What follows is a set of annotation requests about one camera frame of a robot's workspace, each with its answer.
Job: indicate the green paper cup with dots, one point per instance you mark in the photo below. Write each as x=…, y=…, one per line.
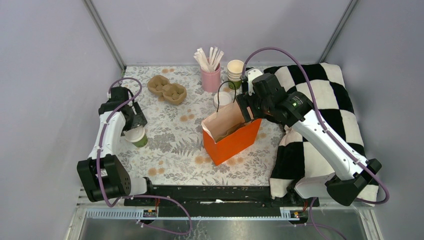
x=141, y=142

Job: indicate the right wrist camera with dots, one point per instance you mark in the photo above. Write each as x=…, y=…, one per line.
x=247, y=80

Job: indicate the floral tablecloth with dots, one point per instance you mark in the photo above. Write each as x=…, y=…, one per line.
x=174, y=153

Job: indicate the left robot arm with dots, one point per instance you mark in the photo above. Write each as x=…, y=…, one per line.
x=102, y=174

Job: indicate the white plastic lid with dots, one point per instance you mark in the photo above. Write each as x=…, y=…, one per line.
x=135, y=135

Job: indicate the brown pulp cup carrier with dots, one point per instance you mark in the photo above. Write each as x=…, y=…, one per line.
x=172, y=93

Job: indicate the stack of white lids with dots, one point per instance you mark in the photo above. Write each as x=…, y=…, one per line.
x=222, y=99

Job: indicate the orange paper bag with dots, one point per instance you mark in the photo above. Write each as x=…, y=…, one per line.
x=220, y=121

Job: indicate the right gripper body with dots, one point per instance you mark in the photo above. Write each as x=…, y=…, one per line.
x=257, y=106

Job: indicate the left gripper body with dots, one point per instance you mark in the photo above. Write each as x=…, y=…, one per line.
x=134, y=120

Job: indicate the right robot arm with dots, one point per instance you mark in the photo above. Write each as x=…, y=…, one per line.
x=352, y=171

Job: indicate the stack of paper cups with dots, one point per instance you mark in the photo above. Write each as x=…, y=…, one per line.
x=234, y=73

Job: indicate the pink straw holder cup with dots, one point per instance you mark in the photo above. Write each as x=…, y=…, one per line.
x=211, y=81

